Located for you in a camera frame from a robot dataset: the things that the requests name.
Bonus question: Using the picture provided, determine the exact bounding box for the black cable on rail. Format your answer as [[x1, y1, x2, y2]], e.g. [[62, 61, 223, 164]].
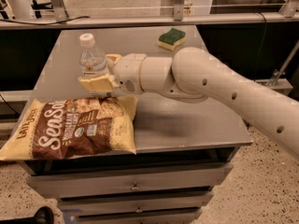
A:
[[0, 15, 92, 26]]

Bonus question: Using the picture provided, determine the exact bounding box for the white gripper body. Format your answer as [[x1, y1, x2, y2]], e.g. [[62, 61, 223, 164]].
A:
[[114, 53, 147, 94]]

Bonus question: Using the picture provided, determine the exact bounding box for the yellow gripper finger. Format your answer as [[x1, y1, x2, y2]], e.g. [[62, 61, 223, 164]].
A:
[[106, 54, 121, 67], [78, 74, 118, 92]]

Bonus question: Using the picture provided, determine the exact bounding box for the drawer knob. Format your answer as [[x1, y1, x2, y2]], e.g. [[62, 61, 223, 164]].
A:
[[135, 205, 143, 214], [130, 182, 140, 192]]

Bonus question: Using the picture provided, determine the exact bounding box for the metal bracket post centre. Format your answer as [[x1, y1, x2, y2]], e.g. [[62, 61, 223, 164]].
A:
[[174, 0, 184, 21]]

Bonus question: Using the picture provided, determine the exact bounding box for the white pipe top left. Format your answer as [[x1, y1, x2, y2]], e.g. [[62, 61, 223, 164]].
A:
[[6, 0, 36, 20]]

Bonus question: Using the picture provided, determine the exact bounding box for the metal bracket post left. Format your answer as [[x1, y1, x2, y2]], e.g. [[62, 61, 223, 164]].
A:
[[50, 0, 68, 21]]

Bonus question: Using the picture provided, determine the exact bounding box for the black round object bottom left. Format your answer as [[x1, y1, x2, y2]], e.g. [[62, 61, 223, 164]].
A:
[[0, 206, 54, 224]]

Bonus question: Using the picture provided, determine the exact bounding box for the clear plastic water bottle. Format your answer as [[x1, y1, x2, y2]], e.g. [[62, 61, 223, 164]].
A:
[[78, 33, 110, 97]]

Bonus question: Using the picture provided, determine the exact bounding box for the green yellow sponge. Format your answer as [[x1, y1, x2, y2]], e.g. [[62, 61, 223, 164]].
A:
[[158, 28, 186, 51]]

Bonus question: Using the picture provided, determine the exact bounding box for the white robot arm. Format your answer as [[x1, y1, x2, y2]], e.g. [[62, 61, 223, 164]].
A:
[[79, 47, 299, 158]]

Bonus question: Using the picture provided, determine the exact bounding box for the grey drawer cabinet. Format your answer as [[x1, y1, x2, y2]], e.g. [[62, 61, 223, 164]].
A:
[[20, 26, 251, 224]]

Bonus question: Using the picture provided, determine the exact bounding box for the top drawer knob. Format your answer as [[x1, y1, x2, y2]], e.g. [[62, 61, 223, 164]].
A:
[[130, 182, 140, 192]]

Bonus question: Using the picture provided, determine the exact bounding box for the metal bracket post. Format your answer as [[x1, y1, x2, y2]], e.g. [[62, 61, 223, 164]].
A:
[[174, 0, 184, 21], [50, 0, 68, 21]]

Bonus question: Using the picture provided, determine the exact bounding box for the brown yellow chip bag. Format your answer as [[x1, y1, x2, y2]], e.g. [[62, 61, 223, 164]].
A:
[[0, 96, 137, 161]]

